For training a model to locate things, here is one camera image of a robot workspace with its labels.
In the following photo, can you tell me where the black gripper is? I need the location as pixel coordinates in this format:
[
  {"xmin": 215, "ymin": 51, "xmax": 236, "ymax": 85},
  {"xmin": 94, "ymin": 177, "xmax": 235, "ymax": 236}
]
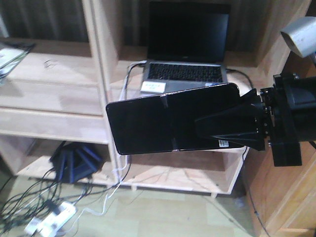
[{"xmin": 194, "ymin": 72, "xmax": 316, "ymax": 166}]

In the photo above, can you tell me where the black smartphone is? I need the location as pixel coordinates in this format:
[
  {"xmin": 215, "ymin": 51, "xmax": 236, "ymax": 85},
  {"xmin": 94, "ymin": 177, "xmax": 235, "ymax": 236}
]
[{"xmin": 106, "ymin": 83, "xmax": 241, "ymax": 155}]

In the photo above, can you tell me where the black laptop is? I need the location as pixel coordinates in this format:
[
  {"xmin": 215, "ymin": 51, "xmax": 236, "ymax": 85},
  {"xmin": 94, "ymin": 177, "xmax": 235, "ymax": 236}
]
[{"xmin": 142, "ymin": 1, "xmax": 231, "ymax": 93}]

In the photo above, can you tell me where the black blue router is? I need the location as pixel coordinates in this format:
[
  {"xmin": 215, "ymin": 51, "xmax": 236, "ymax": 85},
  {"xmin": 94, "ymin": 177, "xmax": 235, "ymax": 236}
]
[{"xmin": 49, "ymin": 141, "xmax": 105, "ymax": 184}]

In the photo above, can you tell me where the low wooden shelf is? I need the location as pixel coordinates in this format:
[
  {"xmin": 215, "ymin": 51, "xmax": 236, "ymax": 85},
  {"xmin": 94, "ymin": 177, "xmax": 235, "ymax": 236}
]
[{"xmin": 0, "ymin": 0, "xmax": 312, "ymax": 198}]

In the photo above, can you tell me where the white power strip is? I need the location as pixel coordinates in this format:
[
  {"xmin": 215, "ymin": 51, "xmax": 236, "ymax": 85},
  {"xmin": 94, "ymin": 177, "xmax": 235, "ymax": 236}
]
[{"xmin": 24, "ymin": 201, "xmax": 77, "ymax": 237}]

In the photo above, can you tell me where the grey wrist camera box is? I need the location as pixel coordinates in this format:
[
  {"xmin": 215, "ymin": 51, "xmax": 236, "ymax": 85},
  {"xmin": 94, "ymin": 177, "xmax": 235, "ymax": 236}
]
[{"xmin": 280, "ymin": 16, "xmax": 316, "ymax": 58}]

